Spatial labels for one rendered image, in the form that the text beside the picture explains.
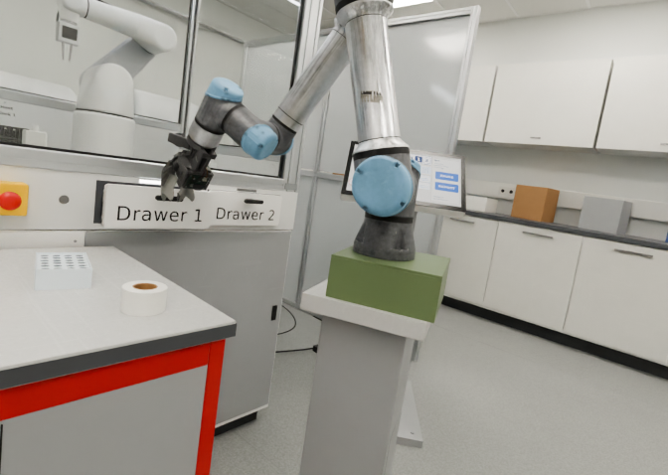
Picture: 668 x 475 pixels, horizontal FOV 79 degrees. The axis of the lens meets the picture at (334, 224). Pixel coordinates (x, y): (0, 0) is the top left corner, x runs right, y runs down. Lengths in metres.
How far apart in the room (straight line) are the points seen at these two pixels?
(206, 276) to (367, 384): 0.67
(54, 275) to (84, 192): 0.39
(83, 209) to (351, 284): 0.71
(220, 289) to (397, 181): 0.85
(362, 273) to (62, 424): 0.56
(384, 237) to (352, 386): 0.35
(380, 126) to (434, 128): 1.70
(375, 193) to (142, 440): 0.56
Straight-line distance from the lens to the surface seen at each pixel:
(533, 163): 4.34
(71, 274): 0.86
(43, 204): 1.19
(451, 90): 2.52
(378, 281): 0.88
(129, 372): 0.69
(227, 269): 1.43
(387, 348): 0.94
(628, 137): 3.89
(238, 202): 1.38
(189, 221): 1.24
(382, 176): 0.78
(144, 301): 0.73
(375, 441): 1.05
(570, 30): 4.59
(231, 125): 0.93
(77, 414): 0.69
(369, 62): 0.84
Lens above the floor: 1.03
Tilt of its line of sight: 7 degrees down
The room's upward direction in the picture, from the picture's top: 8 degrees clockwise
